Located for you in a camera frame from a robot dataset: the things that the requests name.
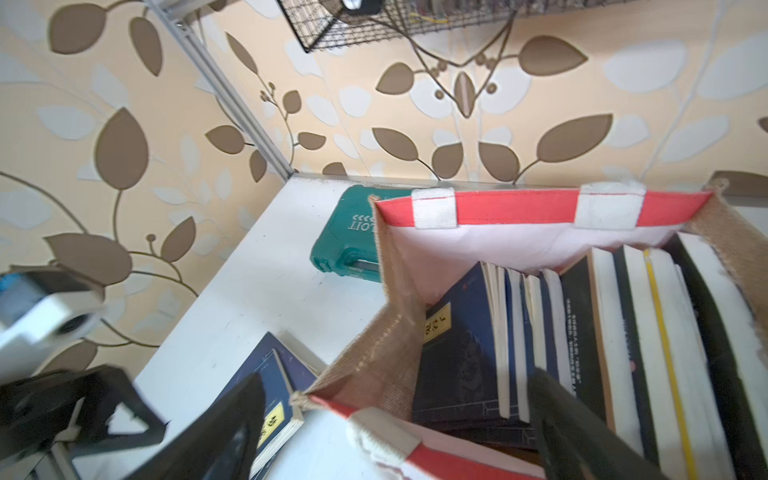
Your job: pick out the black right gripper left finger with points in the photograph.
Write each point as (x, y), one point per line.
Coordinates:
(221, 444)

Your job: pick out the navy book dragon cover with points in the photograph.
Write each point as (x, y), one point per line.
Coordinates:
(517, 345)

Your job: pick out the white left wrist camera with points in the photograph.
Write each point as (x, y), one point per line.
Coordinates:
(42, 308)

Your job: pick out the burlap canvas bag red front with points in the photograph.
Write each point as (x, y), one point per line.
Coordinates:
(429, 240)

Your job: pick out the blue book yellow label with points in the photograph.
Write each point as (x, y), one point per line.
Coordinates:
(736, 362)

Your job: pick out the black wire basket back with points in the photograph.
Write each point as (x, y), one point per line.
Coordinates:
(325, 25)

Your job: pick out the purple navy barcode book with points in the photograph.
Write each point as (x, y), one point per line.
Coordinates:
(457, 376)

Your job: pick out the green plastic tool case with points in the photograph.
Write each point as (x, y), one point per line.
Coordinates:
(346, 245)

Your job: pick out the aluminium frame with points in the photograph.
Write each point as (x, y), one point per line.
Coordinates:
(172, 15)

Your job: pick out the navy book bottom stack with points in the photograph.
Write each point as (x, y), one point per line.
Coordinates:
(282, 373)

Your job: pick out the yellow cartoon book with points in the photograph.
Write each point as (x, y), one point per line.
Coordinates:
(704, 444)

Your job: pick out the black brown cover book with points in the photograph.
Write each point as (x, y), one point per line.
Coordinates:
(601, 368)

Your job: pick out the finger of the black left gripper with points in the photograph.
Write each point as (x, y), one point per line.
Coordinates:
(36, 410)

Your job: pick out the navy book small yellow label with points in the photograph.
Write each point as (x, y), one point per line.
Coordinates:
(536, 316)

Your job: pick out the black wolf cover book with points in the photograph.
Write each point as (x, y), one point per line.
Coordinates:
(659, 430)

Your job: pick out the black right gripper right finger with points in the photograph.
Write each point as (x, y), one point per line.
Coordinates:
(573, 442)

